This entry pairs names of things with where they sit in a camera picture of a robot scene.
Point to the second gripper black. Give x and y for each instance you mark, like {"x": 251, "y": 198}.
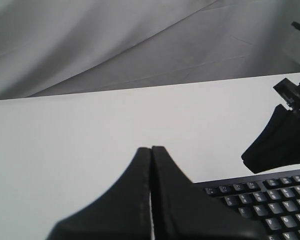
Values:
{"x": 278, "y": 145}

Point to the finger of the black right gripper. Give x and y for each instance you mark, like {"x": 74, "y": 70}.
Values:
{"x": 182, "y": 211}

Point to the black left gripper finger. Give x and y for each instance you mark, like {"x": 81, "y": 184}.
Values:
{"x": 121, "y": 213}

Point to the black acer keyboard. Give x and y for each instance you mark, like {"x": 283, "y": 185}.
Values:
{"x": 272, "y": 199}

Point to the grey backdrop cloth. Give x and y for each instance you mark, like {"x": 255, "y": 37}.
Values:
{"x": 57, "y": 47}

